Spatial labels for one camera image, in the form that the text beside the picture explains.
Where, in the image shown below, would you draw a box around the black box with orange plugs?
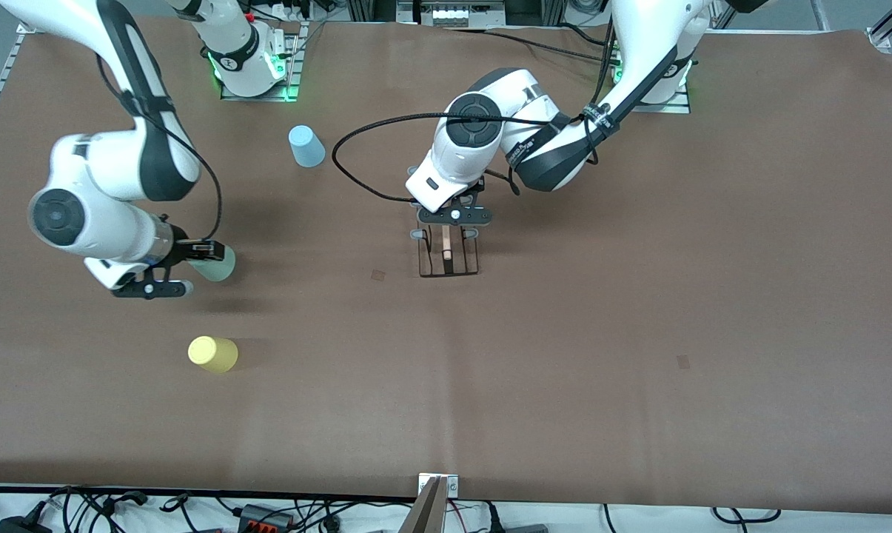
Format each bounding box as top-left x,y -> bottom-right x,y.
237,504 -> 295,531

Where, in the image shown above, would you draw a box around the short black table cable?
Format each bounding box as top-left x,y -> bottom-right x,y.
560,22 -> 611,48

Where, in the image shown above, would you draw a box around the black looped cable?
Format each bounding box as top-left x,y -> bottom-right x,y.
712,506 -> 782,523

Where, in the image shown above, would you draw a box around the paper table cover sheet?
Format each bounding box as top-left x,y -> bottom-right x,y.
0,16 -> 892,515

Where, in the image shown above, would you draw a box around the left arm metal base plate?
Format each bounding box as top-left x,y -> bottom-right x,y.
629,95 -> 692,114

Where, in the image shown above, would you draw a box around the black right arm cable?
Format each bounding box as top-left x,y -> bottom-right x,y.
96,53 -> 224,244

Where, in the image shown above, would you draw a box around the long black table cable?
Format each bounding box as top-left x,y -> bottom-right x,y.
446,27 -> 613,66

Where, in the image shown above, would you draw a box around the grey control box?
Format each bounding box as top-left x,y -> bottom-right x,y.
398,0 -> 507,29

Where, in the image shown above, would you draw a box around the light blue plastic cup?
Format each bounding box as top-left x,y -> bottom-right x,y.
288,125 -> 326,169

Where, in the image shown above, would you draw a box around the black wire cup holder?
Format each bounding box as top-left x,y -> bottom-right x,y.
410,222 -> 482,279

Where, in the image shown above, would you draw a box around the yellow plastic cup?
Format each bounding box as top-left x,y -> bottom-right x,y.
187,336 -> 239,375

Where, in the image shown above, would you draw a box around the small metal bracket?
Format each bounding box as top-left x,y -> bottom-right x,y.
418,474 -> 460,498

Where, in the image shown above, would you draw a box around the wooden camera support beam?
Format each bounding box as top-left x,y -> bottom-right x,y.
399,476 -> 449,533

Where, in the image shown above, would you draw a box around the pale green plastic cup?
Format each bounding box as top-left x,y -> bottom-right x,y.
192,245 -> 237,284

